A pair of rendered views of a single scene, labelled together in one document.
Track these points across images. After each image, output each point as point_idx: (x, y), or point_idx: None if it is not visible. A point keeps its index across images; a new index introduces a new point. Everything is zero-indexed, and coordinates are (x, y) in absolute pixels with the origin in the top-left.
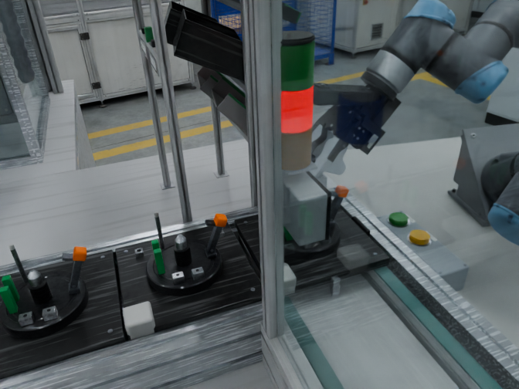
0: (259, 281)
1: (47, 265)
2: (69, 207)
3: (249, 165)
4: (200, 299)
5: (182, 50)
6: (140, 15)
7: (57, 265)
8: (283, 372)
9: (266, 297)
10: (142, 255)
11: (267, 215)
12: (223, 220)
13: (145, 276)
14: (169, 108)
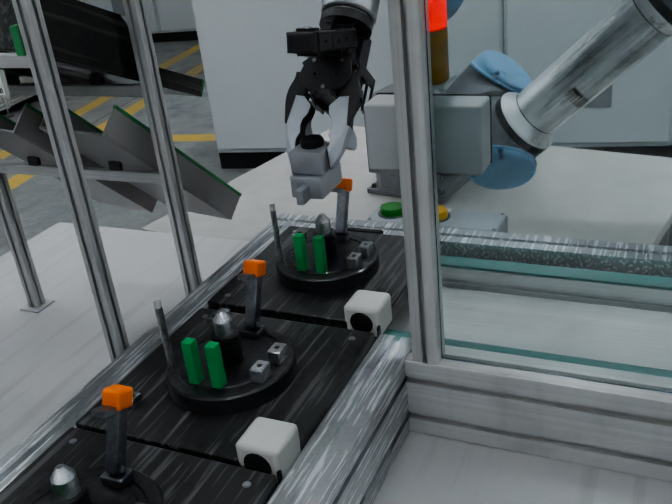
0: (345, 329)
1: None
2: None
3: (173, 218)
4: (308, 384)
5: None
6: None
7: (3, 499)
8: (492, 378)
9: (426, 297)
10: (140, 399)
11: (428, 157)
12: (263, 263)
13: (189, 414)
14: (66, 139)
